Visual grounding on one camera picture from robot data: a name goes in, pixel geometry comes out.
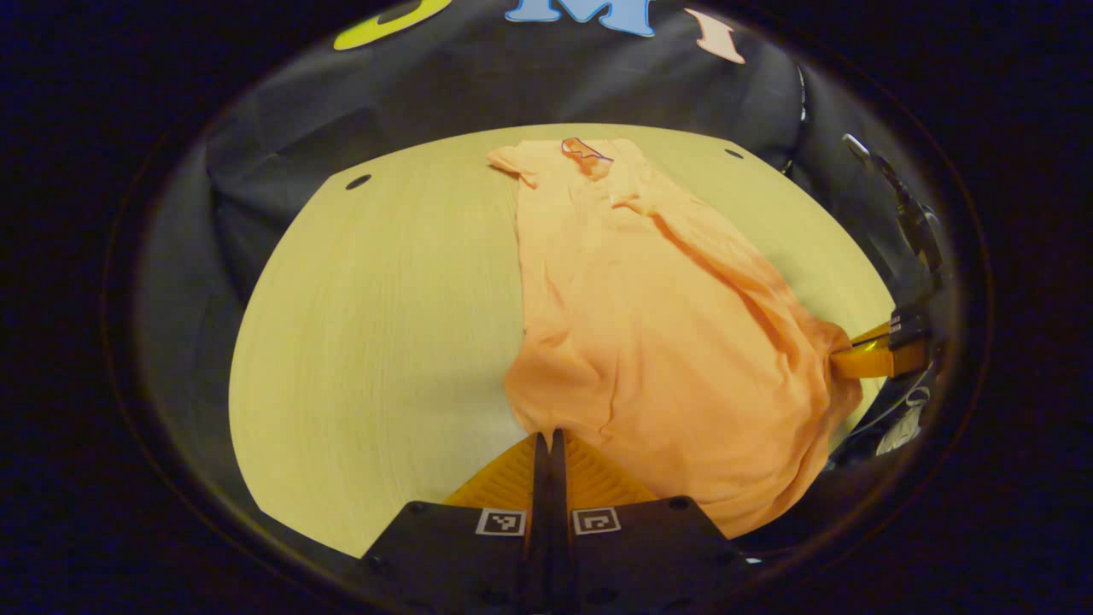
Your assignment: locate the orange T-shirt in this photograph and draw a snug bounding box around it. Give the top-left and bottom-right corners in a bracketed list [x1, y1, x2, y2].
[487, 137, 865, 539]

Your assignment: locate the white cable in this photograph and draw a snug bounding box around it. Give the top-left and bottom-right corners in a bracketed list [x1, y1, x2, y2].
[786, 64, 810, 172]

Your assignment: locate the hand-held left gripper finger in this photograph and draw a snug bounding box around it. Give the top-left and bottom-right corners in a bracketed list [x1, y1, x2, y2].
[363, 431, 552, 612]
[552, 430, 752, 612]

